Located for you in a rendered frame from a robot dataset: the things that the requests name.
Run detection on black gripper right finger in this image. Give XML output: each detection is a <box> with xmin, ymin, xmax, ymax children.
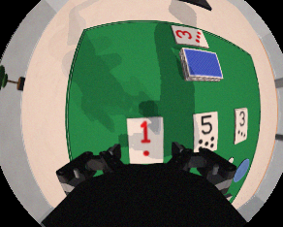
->
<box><xmin>157</xmin><ymin>142</ymin><xmax>236</xmax><ymax>195</ymax></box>

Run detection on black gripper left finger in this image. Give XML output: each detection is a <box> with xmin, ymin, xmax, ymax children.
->
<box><xmin>55</xmin><ymin>144</ymin><xmax>133</xmax><ymax>196</ymax></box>

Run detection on blue rectangular card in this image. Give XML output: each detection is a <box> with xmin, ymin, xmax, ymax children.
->
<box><xmin>127</xmin><ymin>117</ymin><xmax>164</xmax><ymax>164</ymax></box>

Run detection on blue card stack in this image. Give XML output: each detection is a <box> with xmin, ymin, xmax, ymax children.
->
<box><xmin>182</xmin><ymin>48</ymin><xmax>223</xmax><ymax>79</ymax></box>

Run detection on blue round coaster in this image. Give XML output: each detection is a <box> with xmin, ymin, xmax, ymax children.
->
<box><xmin>234</xmin><ymin>158</ymin><xmax>249</xmax><ymax>182</ymax></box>

